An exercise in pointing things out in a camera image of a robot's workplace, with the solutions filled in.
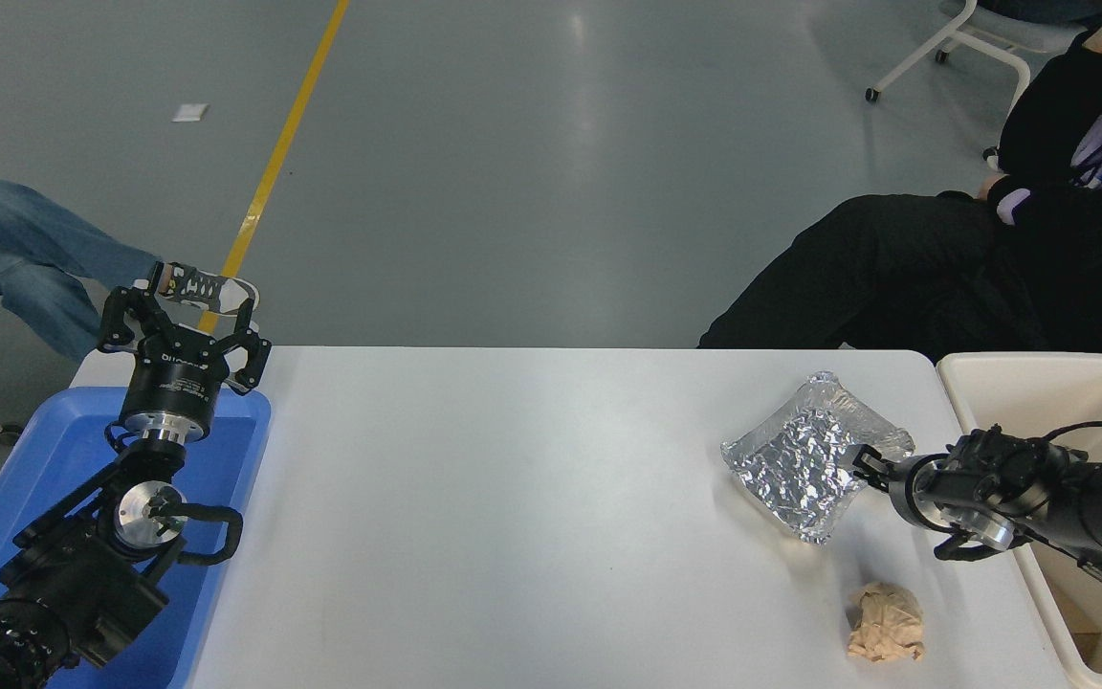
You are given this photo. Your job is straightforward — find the seated person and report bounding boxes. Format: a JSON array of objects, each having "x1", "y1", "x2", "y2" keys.
[{"x1": 0, "y1": 167, "x2": 260, "y2": 363}]

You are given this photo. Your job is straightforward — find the crumpled tan paper ball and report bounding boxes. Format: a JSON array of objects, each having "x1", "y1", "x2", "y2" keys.
[{"x1": 846, "y1": 583, "x2": 927, "y2": 664}]

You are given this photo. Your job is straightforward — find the white wheeled chair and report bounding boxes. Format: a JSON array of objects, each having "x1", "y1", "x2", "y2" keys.
[{"x1": 865, "y1": 0, "x2": 1088, "y2": 116}]

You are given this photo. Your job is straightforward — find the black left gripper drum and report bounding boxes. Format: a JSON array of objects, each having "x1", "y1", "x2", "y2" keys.
[{"x1": 122, "y1": 323, "x2": 234, "y2": 424}]

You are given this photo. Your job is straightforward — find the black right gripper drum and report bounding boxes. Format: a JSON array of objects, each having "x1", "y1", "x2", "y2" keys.
[{"x1": 890, "y1": 454, "x2": 956, "y2": 532}]

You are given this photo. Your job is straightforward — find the large pale plastic bin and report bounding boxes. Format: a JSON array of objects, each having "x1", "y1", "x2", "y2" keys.
[{"x1": 937, "y1": 352, "x2": 1102, "y2": 689}]

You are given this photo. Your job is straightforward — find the blue plastic tray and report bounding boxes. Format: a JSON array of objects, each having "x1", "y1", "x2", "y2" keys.
[{"x1": 0, "y1": 386, "x2": 273, "y2": 689}]

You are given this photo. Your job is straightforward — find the crinkled silver foil tray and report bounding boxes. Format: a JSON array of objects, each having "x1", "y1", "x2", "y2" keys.
[{"x1": 721, "y1": 371, "x2": 916, "y2": 546}]

